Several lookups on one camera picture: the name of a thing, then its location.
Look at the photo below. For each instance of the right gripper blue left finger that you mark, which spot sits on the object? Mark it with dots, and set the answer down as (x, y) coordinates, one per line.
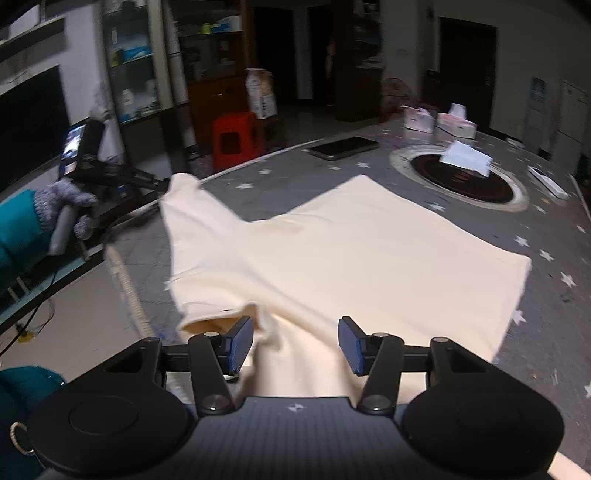
(235, 346)

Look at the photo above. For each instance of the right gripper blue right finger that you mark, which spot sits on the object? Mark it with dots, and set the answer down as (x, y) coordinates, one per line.
(355, 345)

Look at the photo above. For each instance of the cream sweater garment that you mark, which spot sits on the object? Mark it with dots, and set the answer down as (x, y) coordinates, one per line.
(357, 251)

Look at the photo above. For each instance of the teal jacket left forearm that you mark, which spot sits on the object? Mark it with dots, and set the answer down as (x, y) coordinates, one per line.
(23, 240)

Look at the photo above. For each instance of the grey knit gloved left hand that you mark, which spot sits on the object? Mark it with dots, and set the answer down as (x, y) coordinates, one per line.
(50, 200)

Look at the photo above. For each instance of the black television screen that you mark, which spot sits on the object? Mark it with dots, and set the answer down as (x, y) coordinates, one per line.
(34, 123)

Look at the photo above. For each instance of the red plastic stool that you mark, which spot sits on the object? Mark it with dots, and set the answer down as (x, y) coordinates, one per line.
(237, 137)

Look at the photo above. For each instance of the white patterned paper bag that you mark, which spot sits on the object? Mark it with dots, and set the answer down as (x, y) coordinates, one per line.
(259, 87)

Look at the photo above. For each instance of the black smartphone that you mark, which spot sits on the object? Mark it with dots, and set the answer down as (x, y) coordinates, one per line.
(343, 148)

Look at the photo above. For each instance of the round black induction cooktop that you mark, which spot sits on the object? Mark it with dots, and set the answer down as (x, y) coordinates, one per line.
(500, 191)

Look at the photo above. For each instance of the white tissue sheet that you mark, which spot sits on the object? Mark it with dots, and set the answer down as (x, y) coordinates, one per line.
(464, 156)

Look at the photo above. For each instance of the pink tissue box rear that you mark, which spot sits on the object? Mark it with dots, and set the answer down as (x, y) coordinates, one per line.
(455, 123)

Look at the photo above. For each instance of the floor fan with cover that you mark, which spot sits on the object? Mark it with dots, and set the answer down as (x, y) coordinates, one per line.
(396, 97)

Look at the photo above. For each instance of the water dispenser with bottle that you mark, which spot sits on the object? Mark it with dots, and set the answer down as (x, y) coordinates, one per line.
(535, 115)

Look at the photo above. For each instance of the white refrigerator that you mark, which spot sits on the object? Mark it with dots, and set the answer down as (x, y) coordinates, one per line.
(567, 142)

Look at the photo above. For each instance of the dark entrance door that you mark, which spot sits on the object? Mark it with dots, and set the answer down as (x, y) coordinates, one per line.
(468, 67)

